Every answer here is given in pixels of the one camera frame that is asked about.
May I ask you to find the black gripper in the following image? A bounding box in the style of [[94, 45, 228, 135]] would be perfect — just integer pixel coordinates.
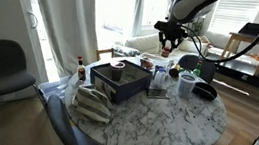
[[154, 21, 188, 50]]

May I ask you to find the small red lid jar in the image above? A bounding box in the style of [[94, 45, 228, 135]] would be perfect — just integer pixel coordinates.
[[161, 47, 170, 57]]

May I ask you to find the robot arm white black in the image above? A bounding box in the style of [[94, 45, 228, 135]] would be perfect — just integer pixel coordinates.
[[154, 0, 218, 52]]

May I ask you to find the clear plastic jar white lid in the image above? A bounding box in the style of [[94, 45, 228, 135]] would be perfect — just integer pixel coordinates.
[[153, 67, 166, 88]]

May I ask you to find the green glass bottle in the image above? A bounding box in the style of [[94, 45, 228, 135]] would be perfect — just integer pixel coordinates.
[[193, 61, 203, 77]]

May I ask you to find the white lidded plastic container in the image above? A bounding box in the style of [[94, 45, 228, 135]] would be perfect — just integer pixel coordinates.
[[176, 72, 197, 98]]

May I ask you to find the dark blue cardboard box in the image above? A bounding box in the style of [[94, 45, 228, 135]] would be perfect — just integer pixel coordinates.
[[90, 60, 152, 104]]

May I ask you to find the clear plastic cup in box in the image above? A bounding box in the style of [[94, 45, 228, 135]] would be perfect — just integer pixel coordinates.
[[110, 61, 126, 82]]

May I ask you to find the hot sauce bottle red cap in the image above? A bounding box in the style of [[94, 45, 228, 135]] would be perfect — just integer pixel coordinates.
[[77, 56, 86, 81]]

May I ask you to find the white sofa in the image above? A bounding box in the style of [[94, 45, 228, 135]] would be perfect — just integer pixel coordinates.
[[113, 29, 175, 61]]

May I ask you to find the dark chair behind table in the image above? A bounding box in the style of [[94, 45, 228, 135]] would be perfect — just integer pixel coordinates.
[[175, 52, 219, 86]]

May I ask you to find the dark round jar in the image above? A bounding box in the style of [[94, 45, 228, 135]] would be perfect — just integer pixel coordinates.
[[169, 64, 181, 78]]

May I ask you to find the small bowl with food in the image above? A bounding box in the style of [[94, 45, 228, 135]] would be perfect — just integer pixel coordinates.
[[140, 57, 154, 70]]

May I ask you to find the small dark framed tile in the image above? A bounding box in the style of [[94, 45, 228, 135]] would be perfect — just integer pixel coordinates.
[[146, 88, 169, 99]]

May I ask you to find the black open glasses case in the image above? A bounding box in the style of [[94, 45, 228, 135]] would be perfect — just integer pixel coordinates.
[[193, 82, 217, 101]]

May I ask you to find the wooden side table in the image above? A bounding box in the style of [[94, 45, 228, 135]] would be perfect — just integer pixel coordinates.
[[220, 32, 259, 76]]

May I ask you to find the black laptop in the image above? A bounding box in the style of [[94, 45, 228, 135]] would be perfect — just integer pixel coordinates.
[[239, 22, 259, 37]]

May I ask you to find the striped folded cloth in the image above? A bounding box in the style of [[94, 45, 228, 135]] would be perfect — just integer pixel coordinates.
[[72, 85, 114, 124]]

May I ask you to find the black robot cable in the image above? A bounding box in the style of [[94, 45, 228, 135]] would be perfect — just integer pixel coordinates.
[[177, 0, 259, 69]]

